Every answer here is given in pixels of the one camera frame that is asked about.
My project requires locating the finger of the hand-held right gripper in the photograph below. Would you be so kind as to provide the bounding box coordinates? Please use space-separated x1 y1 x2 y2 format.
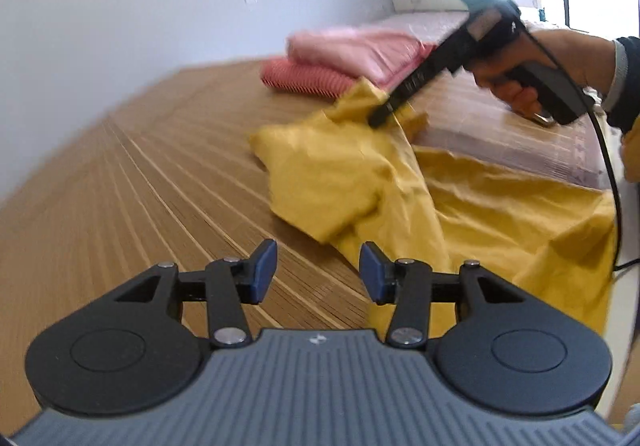
367 46 453 128

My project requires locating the person's right forearm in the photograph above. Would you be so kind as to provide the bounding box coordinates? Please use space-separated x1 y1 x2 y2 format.
597 36 640 134

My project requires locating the folded red striped garment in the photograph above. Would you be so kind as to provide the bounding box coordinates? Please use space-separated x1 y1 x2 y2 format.
260 57 361 102

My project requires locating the yellow printed t-shirt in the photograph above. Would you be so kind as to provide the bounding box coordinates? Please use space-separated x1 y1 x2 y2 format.
249 76 621 342

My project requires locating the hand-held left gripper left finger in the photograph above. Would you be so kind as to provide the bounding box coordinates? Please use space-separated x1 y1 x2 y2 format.
112 238 278 347

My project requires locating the folded pink garment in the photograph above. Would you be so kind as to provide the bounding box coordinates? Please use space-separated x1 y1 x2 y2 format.
286 23 441 87

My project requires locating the black cable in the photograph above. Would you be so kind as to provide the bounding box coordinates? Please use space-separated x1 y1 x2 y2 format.
520 26 640 274

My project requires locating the white low cabinet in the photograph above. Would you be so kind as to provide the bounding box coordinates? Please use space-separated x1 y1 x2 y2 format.
391 0 471 17

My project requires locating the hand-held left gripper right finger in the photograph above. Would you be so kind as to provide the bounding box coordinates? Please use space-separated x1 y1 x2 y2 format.
359 241 531 349

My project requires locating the person's right hand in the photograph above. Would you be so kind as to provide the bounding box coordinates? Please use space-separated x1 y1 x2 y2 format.
470 27 618 119

